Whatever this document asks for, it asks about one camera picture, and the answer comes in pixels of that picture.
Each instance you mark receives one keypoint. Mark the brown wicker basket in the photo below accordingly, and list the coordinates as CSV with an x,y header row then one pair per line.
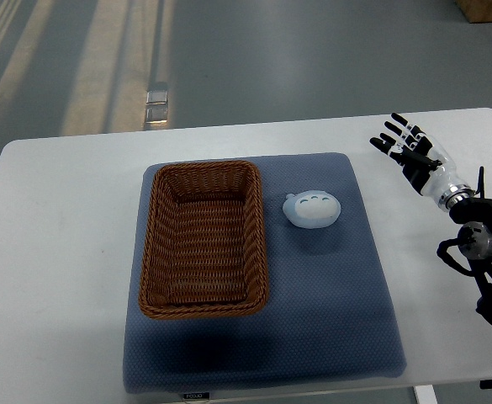
x,y
205,253

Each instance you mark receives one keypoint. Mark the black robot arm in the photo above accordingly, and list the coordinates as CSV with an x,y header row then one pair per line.
x,y
470,252

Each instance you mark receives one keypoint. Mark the blue quilted cushion mat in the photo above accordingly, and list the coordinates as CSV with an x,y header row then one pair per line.
x,y
329,314

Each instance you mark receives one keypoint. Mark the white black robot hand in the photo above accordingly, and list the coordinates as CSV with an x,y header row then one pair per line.
x,y
425,163

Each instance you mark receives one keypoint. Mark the white table leg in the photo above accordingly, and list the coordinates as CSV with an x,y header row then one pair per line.
x,y
425,394

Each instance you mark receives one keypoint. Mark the light blue plush toy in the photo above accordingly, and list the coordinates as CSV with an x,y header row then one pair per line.
x,y
312,209

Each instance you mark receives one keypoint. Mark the brown wooden box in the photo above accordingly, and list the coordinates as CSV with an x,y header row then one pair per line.
x,y
476,11

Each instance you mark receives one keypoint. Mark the metal floor socket boxes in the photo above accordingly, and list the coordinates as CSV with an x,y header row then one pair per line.
x,y
156,104

